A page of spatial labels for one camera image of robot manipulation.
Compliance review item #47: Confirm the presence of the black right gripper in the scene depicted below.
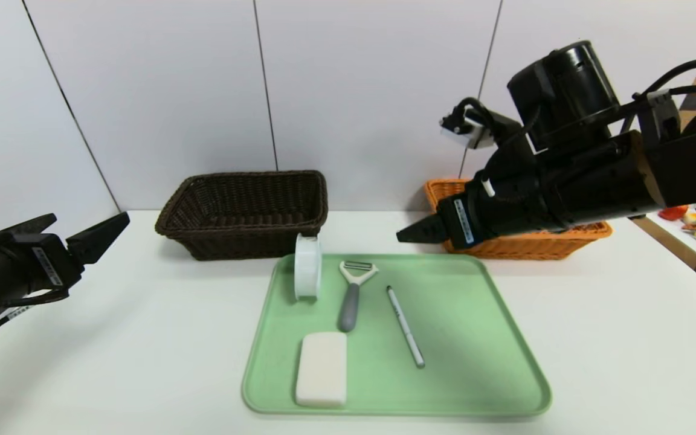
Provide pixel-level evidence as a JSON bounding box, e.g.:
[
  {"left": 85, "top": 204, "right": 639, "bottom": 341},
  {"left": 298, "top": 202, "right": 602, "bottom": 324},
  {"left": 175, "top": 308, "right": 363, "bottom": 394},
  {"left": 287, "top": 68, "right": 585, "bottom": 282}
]
[{"left": 396, "top": 170, "right": 550, "bottom": 250}]

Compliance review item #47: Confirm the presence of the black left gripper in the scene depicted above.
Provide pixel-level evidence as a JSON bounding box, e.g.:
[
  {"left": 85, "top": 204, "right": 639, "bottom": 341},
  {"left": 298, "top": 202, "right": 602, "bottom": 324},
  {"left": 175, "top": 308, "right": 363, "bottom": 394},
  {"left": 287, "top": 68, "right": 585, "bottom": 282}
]
[{"left": 0, "top": 211, "right": 131, "bottom": 303}]

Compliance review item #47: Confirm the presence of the white pen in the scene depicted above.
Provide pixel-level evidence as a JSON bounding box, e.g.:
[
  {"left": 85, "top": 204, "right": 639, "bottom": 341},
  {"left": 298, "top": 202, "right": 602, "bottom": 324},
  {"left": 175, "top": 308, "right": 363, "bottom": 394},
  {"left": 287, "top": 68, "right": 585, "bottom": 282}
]
[{"left": 385, "top": 286, "right": 426, "bottom": 369}]

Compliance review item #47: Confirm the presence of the white tape roll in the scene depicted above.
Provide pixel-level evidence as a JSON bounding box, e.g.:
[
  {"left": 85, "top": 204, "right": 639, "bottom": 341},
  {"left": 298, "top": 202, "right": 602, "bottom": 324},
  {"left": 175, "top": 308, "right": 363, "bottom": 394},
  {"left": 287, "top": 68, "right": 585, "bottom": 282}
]
[{"left": 294, "top": 234, "right": 323, "bottom": 300}]

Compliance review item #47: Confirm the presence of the white soap bar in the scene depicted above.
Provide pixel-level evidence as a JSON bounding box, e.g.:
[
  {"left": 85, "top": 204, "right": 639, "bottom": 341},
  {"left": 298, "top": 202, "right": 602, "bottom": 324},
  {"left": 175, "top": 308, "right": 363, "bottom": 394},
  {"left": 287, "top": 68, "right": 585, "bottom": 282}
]
[{"left": 295, "top": 332, "right": 348, "bottom": 408}]

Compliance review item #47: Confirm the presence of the orange wicker basket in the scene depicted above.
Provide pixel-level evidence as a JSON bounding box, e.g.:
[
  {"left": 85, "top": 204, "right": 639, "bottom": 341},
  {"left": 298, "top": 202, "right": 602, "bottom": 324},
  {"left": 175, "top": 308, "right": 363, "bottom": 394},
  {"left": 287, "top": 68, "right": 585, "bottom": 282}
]
[{"left": 424, "top": 178, "right": 613, "bottom": 261}]

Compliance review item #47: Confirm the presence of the dark brown wicker basket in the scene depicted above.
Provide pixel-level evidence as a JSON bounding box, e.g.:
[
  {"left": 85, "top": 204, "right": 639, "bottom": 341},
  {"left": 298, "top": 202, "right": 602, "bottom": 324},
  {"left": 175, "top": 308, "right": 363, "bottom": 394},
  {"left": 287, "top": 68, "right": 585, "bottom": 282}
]
[{"left": 155, "top": 170, "right": 329, "bottom": 262}]

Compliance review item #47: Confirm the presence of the light green plastic tray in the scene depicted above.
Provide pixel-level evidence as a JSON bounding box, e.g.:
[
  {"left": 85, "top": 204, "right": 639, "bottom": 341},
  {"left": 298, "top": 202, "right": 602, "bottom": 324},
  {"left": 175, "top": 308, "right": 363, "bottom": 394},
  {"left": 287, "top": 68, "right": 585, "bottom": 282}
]
[{"left": 241, "top": 254, "right": 552, "bottom": 417}]

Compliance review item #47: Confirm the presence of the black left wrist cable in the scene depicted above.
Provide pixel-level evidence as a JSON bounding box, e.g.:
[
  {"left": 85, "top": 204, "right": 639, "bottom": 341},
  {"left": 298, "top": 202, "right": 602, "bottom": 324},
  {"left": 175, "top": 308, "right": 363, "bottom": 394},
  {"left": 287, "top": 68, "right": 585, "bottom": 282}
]
[{"left": 0, "top": 290, "right": 71, "bottom": 357}]

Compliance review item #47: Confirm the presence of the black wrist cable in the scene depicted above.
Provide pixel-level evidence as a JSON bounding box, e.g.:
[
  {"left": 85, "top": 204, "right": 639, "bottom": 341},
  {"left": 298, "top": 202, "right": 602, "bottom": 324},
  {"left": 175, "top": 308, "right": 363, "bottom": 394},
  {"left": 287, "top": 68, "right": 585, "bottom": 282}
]
[
  {"left": 0, "top": 290, "right": 71, "bottom": 357},
  {"left": 632, "top": 59, "right": 696, "bottom": 131}
]

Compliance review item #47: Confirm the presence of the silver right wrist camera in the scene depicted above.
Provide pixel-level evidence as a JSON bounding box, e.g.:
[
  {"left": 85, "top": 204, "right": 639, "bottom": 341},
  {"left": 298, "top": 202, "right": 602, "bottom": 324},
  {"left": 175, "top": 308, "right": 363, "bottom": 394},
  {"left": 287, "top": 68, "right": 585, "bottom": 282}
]
[{"left": 440, "top": 114, "right": 494, "bottom": 150}]

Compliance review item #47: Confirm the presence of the white peeler grey handle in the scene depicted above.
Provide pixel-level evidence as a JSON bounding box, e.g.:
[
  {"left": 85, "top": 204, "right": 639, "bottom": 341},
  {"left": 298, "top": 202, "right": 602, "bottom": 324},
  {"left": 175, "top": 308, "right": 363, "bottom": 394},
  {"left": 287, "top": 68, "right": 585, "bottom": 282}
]
[{"left": 337, "top": 261, "right": 379, "bottom": 333}]

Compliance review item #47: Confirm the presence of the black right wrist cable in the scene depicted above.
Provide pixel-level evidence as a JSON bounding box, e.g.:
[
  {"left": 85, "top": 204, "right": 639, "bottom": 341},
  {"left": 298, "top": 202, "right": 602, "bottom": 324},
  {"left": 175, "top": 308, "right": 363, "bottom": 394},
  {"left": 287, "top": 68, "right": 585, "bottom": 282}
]
[{"left": 632, "top": 59, "right": 696, "bottom": 131}]

